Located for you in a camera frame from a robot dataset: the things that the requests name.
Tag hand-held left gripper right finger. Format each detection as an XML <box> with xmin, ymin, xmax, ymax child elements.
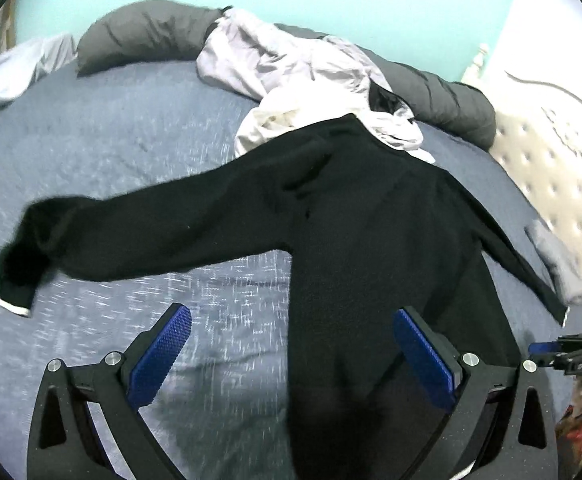
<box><xmin>392</xmin><ymin>306</ymin><xmax>559</xmax><ymax>480</ymax></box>

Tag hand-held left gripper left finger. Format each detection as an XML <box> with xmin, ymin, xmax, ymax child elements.
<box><xmin>26</xmin><ymin>303</ymin><xmax>193</xmax><ymax>480</ymax></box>

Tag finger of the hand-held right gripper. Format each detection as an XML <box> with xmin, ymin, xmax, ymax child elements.
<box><xmin>528</xmin><ymin>339</ymin><xmax>572</xmax><ymax>368</ymax></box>

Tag black sweater with white trim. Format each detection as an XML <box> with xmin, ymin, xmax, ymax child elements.
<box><xmin>0</xmin><ymin>114</ymin><xmax>569</xmax><ymax>480</ymax></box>

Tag cream tufted headboard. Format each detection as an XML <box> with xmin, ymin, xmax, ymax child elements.
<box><xmin>461</xmin><ymin>42</ymin><xmax>582</xmax><ymax>306</ymax></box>

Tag white shirt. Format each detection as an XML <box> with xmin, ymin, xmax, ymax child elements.
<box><xmin>234</xmin><ymin>89</ymin><xmax>437</xmax><ymax>163</ymax></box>

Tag lavender hooded garment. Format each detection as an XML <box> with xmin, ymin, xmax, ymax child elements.
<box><xmin>196</xmin><ymin>8</ymin><xmax>424</xmax><ymax>153</ymax></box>

